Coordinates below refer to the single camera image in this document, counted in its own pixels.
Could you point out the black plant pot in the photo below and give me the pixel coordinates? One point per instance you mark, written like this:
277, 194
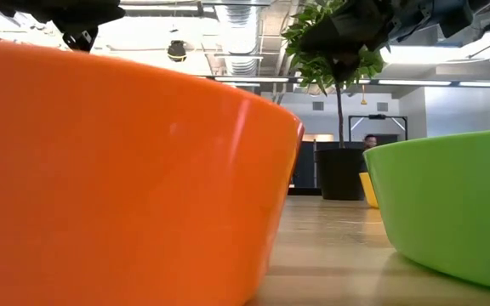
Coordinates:
338, 174

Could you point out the grey wall vent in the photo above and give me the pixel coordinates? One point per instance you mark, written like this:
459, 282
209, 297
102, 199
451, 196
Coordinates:
382, 106
318, 105

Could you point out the green plastic mini bowl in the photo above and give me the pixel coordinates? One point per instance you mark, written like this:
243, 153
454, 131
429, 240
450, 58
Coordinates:
449, 204

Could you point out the yellow hanging ceiling object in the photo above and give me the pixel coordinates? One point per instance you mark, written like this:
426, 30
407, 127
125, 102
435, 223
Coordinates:
363, 100

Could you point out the linear ceiling light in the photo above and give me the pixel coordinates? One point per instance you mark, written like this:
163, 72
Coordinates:
413, 82
251, 79
487, 84

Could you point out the yellow plastic mini bowl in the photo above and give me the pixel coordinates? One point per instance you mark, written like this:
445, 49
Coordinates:
368, 191

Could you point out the person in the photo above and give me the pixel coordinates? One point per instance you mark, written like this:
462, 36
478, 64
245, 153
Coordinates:
370, 141

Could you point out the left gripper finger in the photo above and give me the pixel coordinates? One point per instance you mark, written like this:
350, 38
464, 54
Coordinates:
106, 13

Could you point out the black metal rack frame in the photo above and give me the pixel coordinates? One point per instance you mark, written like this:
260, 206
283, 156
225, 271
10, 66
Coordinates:
377, 116

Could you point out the black ceiling speaker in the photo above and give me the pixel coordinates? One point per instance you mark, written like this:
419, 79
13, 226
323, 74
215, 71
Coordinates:
177, 51

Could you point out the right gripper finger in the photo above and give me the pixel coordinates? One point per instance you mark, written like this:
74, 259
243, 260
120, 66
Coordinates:
347, 68

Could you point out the silver ceiling ventilation duct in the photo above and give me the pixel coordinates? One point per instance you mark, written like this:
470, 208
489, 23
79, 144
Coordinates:
241, 25

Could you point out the green leafy potted tree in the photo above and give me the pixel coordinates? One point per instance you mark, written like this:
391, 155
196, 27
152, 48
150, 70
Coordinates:
313, 64

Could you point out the black bar behind shelf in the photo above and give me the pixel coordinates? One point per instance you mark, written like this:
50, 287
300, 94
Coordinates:
304, 191

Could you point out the orange plastic mini bowl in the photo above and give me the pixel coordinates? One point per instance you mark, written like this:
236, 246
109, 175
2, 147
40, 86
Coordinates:
121, 170

